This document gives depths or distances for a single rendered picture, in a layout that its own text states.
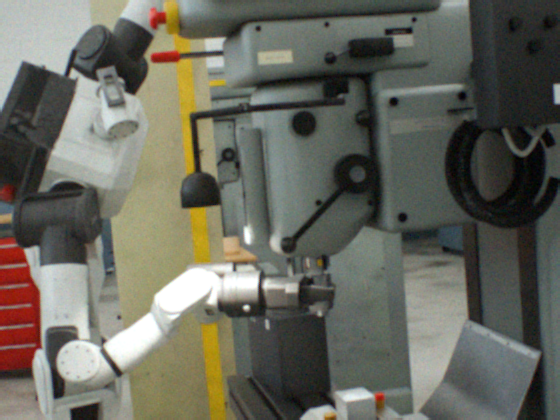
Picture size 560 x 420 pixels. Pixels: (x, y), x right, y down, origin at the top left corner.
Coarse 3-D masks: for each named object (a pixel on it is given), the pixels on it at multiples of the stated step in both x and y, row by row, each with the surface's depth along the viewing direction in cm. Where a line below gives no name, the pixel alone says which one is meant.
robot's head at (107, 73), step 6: (102, 72) 168; (108, 72) 168; (114, 72) 168; (102, 78) 167; (108, 78) 169; (114, 78) 167; (120, 78) 170; (102, 84) 166; (102, 90) 166; (120, 90) 166; (108, 96) 165; (120, 96) 166; (108, 102) 165; (114, 102) 165; (120, 102) 165
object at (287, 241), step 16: (352, 160) 147; (368, 160) 148; (336, 176) 147; (352, 176) 147; (368, 176) 148; (336, 192) 147; (352, 192) 148; (320, 208) 146; (304, 224) 146; (288, 240) 145
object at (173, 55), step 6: (156, 54) 160; (162, 54) 160; (168, 54) 161; (174, 54) 161; (180, 54) 162; (186, 54) 162; (192, 54) 162; (198, 54) 162; (204, 54) 162; (210, 54) 163; (216, 54) 163; (222, 54) 163; (150, 60) 161; (156, 60) 160; (162, 60) 161; (168, 60) 161; (174, 60) 161
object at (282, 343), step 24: (288, 312) 192; (312, 312) 193; (264, 336) 198; (288, 336) 190; (312, 336) 192; (264, 360) 200; (288, 360) 191; (312, 360) 193; (264, 384) 203; (288, 384) 191; (312, 384) 193
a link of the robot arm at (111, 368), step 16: (144, 320) 161; (128, 336) 159; (144, 336) 159; (160, 336) 160; (112, 352) 158; (128, 352) 158; (144, 352) 160; (112, 368) 158; (128, 368) 159; (96, 384) 157
